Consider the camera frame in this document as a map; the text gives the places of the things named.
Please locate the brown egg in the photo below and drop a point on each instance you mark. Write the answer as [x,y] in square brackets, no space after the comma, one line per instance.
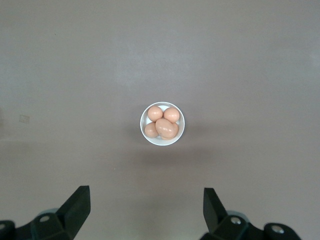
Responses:
[176,129]
[165,128]
[155,113]
[150,130]
[171,115]

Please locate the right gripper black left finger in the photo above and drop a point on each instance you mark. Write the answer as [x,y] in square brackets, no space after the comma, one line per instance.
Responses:
[75,212]

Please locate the white round bowl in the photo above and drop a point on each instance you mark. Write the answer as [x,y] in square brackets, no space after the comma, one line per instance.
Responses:
[160,142]

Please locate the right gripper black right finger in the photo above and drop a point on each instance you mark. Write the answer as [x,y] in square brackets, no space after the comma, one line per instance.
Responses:
[212,212]

